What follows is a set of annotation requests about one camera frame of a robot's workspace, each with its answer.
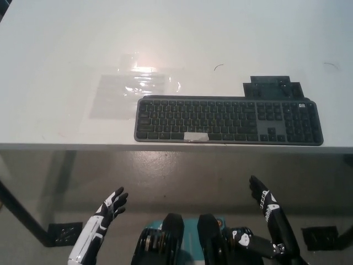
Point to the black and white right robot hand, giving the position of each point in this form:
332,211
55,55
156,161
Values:
275,218

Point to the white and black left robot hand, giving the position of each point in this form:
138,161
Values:
88,237

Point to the black robot legs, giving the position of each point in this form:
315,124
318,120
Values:
207,237

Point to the dark grey full-size keyboard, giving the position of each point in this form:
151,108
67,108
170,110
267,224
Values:
220,121

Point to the black metal table leg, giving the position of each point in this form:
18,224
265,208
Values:
347,198
24,215

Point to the white tape piece on spacebar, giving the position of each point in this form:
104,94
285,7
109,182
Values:
195,136

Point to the dark grey flat holder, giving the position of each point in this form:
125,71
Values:
271,88

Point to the grey translucent plastic sheet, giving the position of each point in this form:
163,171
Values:
110,99

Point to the thin curved black thread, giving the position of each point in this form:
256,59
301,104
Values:
218,66

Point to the clear crinkled plastic film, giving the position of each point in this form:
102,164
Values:
154,74

